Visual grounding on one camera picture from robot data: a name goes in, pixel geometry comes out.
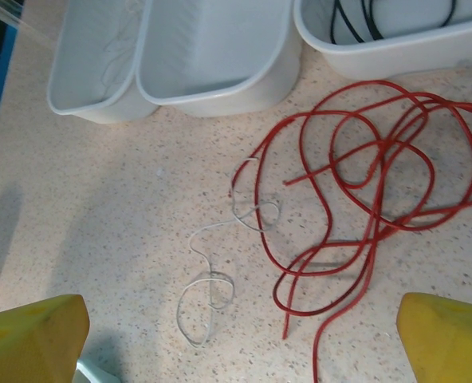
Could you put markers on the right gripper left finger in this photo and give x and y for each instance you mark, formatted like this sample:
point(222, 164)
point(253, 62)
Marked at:
point(28, 343)

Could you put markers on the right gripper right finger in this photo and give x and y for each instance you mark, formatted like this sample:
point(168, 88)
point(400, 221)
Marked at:
point(451, 343)

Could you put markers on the white plastic bin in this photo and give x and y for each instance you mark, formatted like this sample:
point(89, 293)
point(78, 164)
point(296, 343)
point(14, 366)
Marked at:
point(379, 60)
point(220, 48)
point(84, 60)

